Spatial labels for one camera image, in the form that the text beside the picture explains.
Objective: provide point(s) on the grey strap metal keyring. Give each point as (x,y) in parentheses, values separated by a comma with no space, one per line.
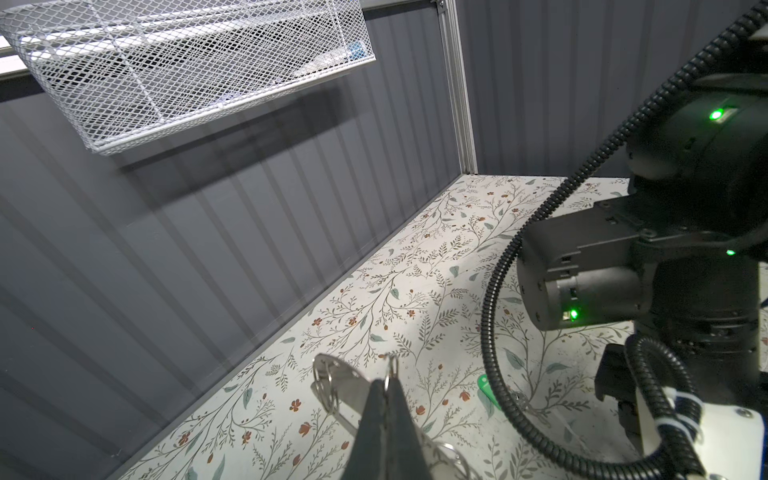
(342,391)

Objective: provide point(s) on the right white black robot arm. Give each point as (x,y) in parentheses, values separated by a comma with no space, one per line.
(665,224)

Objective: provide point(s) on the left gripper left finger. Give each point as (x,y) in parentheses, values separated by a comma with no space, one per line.
(367,460)

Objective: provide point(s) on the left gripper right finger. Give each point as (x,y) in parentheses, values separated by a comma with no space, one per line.
(404,458)

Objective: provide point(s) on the white mesh wall basket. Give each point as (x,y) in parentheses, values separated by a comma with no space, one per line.
(124,73)

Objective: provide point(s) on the green tag key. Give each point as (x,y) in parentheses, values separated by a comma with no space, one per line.
(486,396)

